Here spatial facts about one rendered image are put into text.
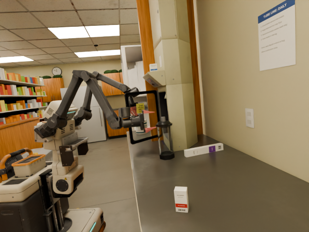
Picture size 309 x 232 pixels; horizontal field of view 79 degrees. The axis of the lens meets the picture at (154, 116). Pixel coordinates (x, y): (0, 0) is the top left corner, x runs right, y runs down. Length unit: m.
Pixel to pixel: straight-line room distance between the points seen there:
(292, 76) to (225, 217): 0.65
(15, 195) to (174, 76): 1.40
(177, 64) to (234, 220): 0.97
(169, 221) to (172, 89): 0.86
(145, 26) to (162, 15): 0.38
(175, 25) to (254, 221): 1.16
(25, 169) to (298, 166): 1.79
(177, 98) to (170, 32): 0.44
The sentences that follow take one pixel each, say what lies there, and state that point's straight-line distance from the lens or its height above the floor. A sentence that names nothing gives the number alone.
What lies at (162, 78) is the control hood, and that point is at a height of 1.46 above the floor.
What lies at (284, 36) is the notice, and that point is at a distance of 1.06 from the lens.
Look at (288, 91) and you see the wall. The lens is 1.04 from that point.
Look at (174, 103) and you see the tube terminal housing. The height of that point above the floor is 1.28.
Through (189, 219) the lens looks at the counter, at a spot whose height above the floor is 0.94.
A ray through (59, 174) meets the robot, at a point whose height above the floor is 0.81.
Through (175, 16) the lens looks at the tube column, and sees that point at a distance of 1.42.
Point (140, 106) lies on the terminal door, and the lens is 1.49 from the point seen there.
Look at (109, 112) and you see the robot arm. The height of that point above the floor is 1.27.
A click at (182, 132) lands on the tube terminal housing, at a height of 1.07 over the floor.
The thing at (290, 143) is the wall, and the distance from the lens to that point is 1.08.
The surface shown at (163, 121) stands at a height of 1.18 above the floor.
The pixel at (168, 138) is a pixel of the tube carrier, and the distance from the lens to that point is 1.19.
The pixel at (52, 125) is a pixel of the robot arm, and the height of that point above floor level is 1.22.
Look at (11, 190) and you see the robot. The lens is 1.76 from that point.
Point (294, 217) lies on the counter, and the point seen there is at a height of 0.94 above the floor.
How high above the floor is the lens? 1.37
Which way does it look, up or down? 7 degrees down
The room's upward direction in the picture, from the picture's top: 6 degrees counter-clockwise
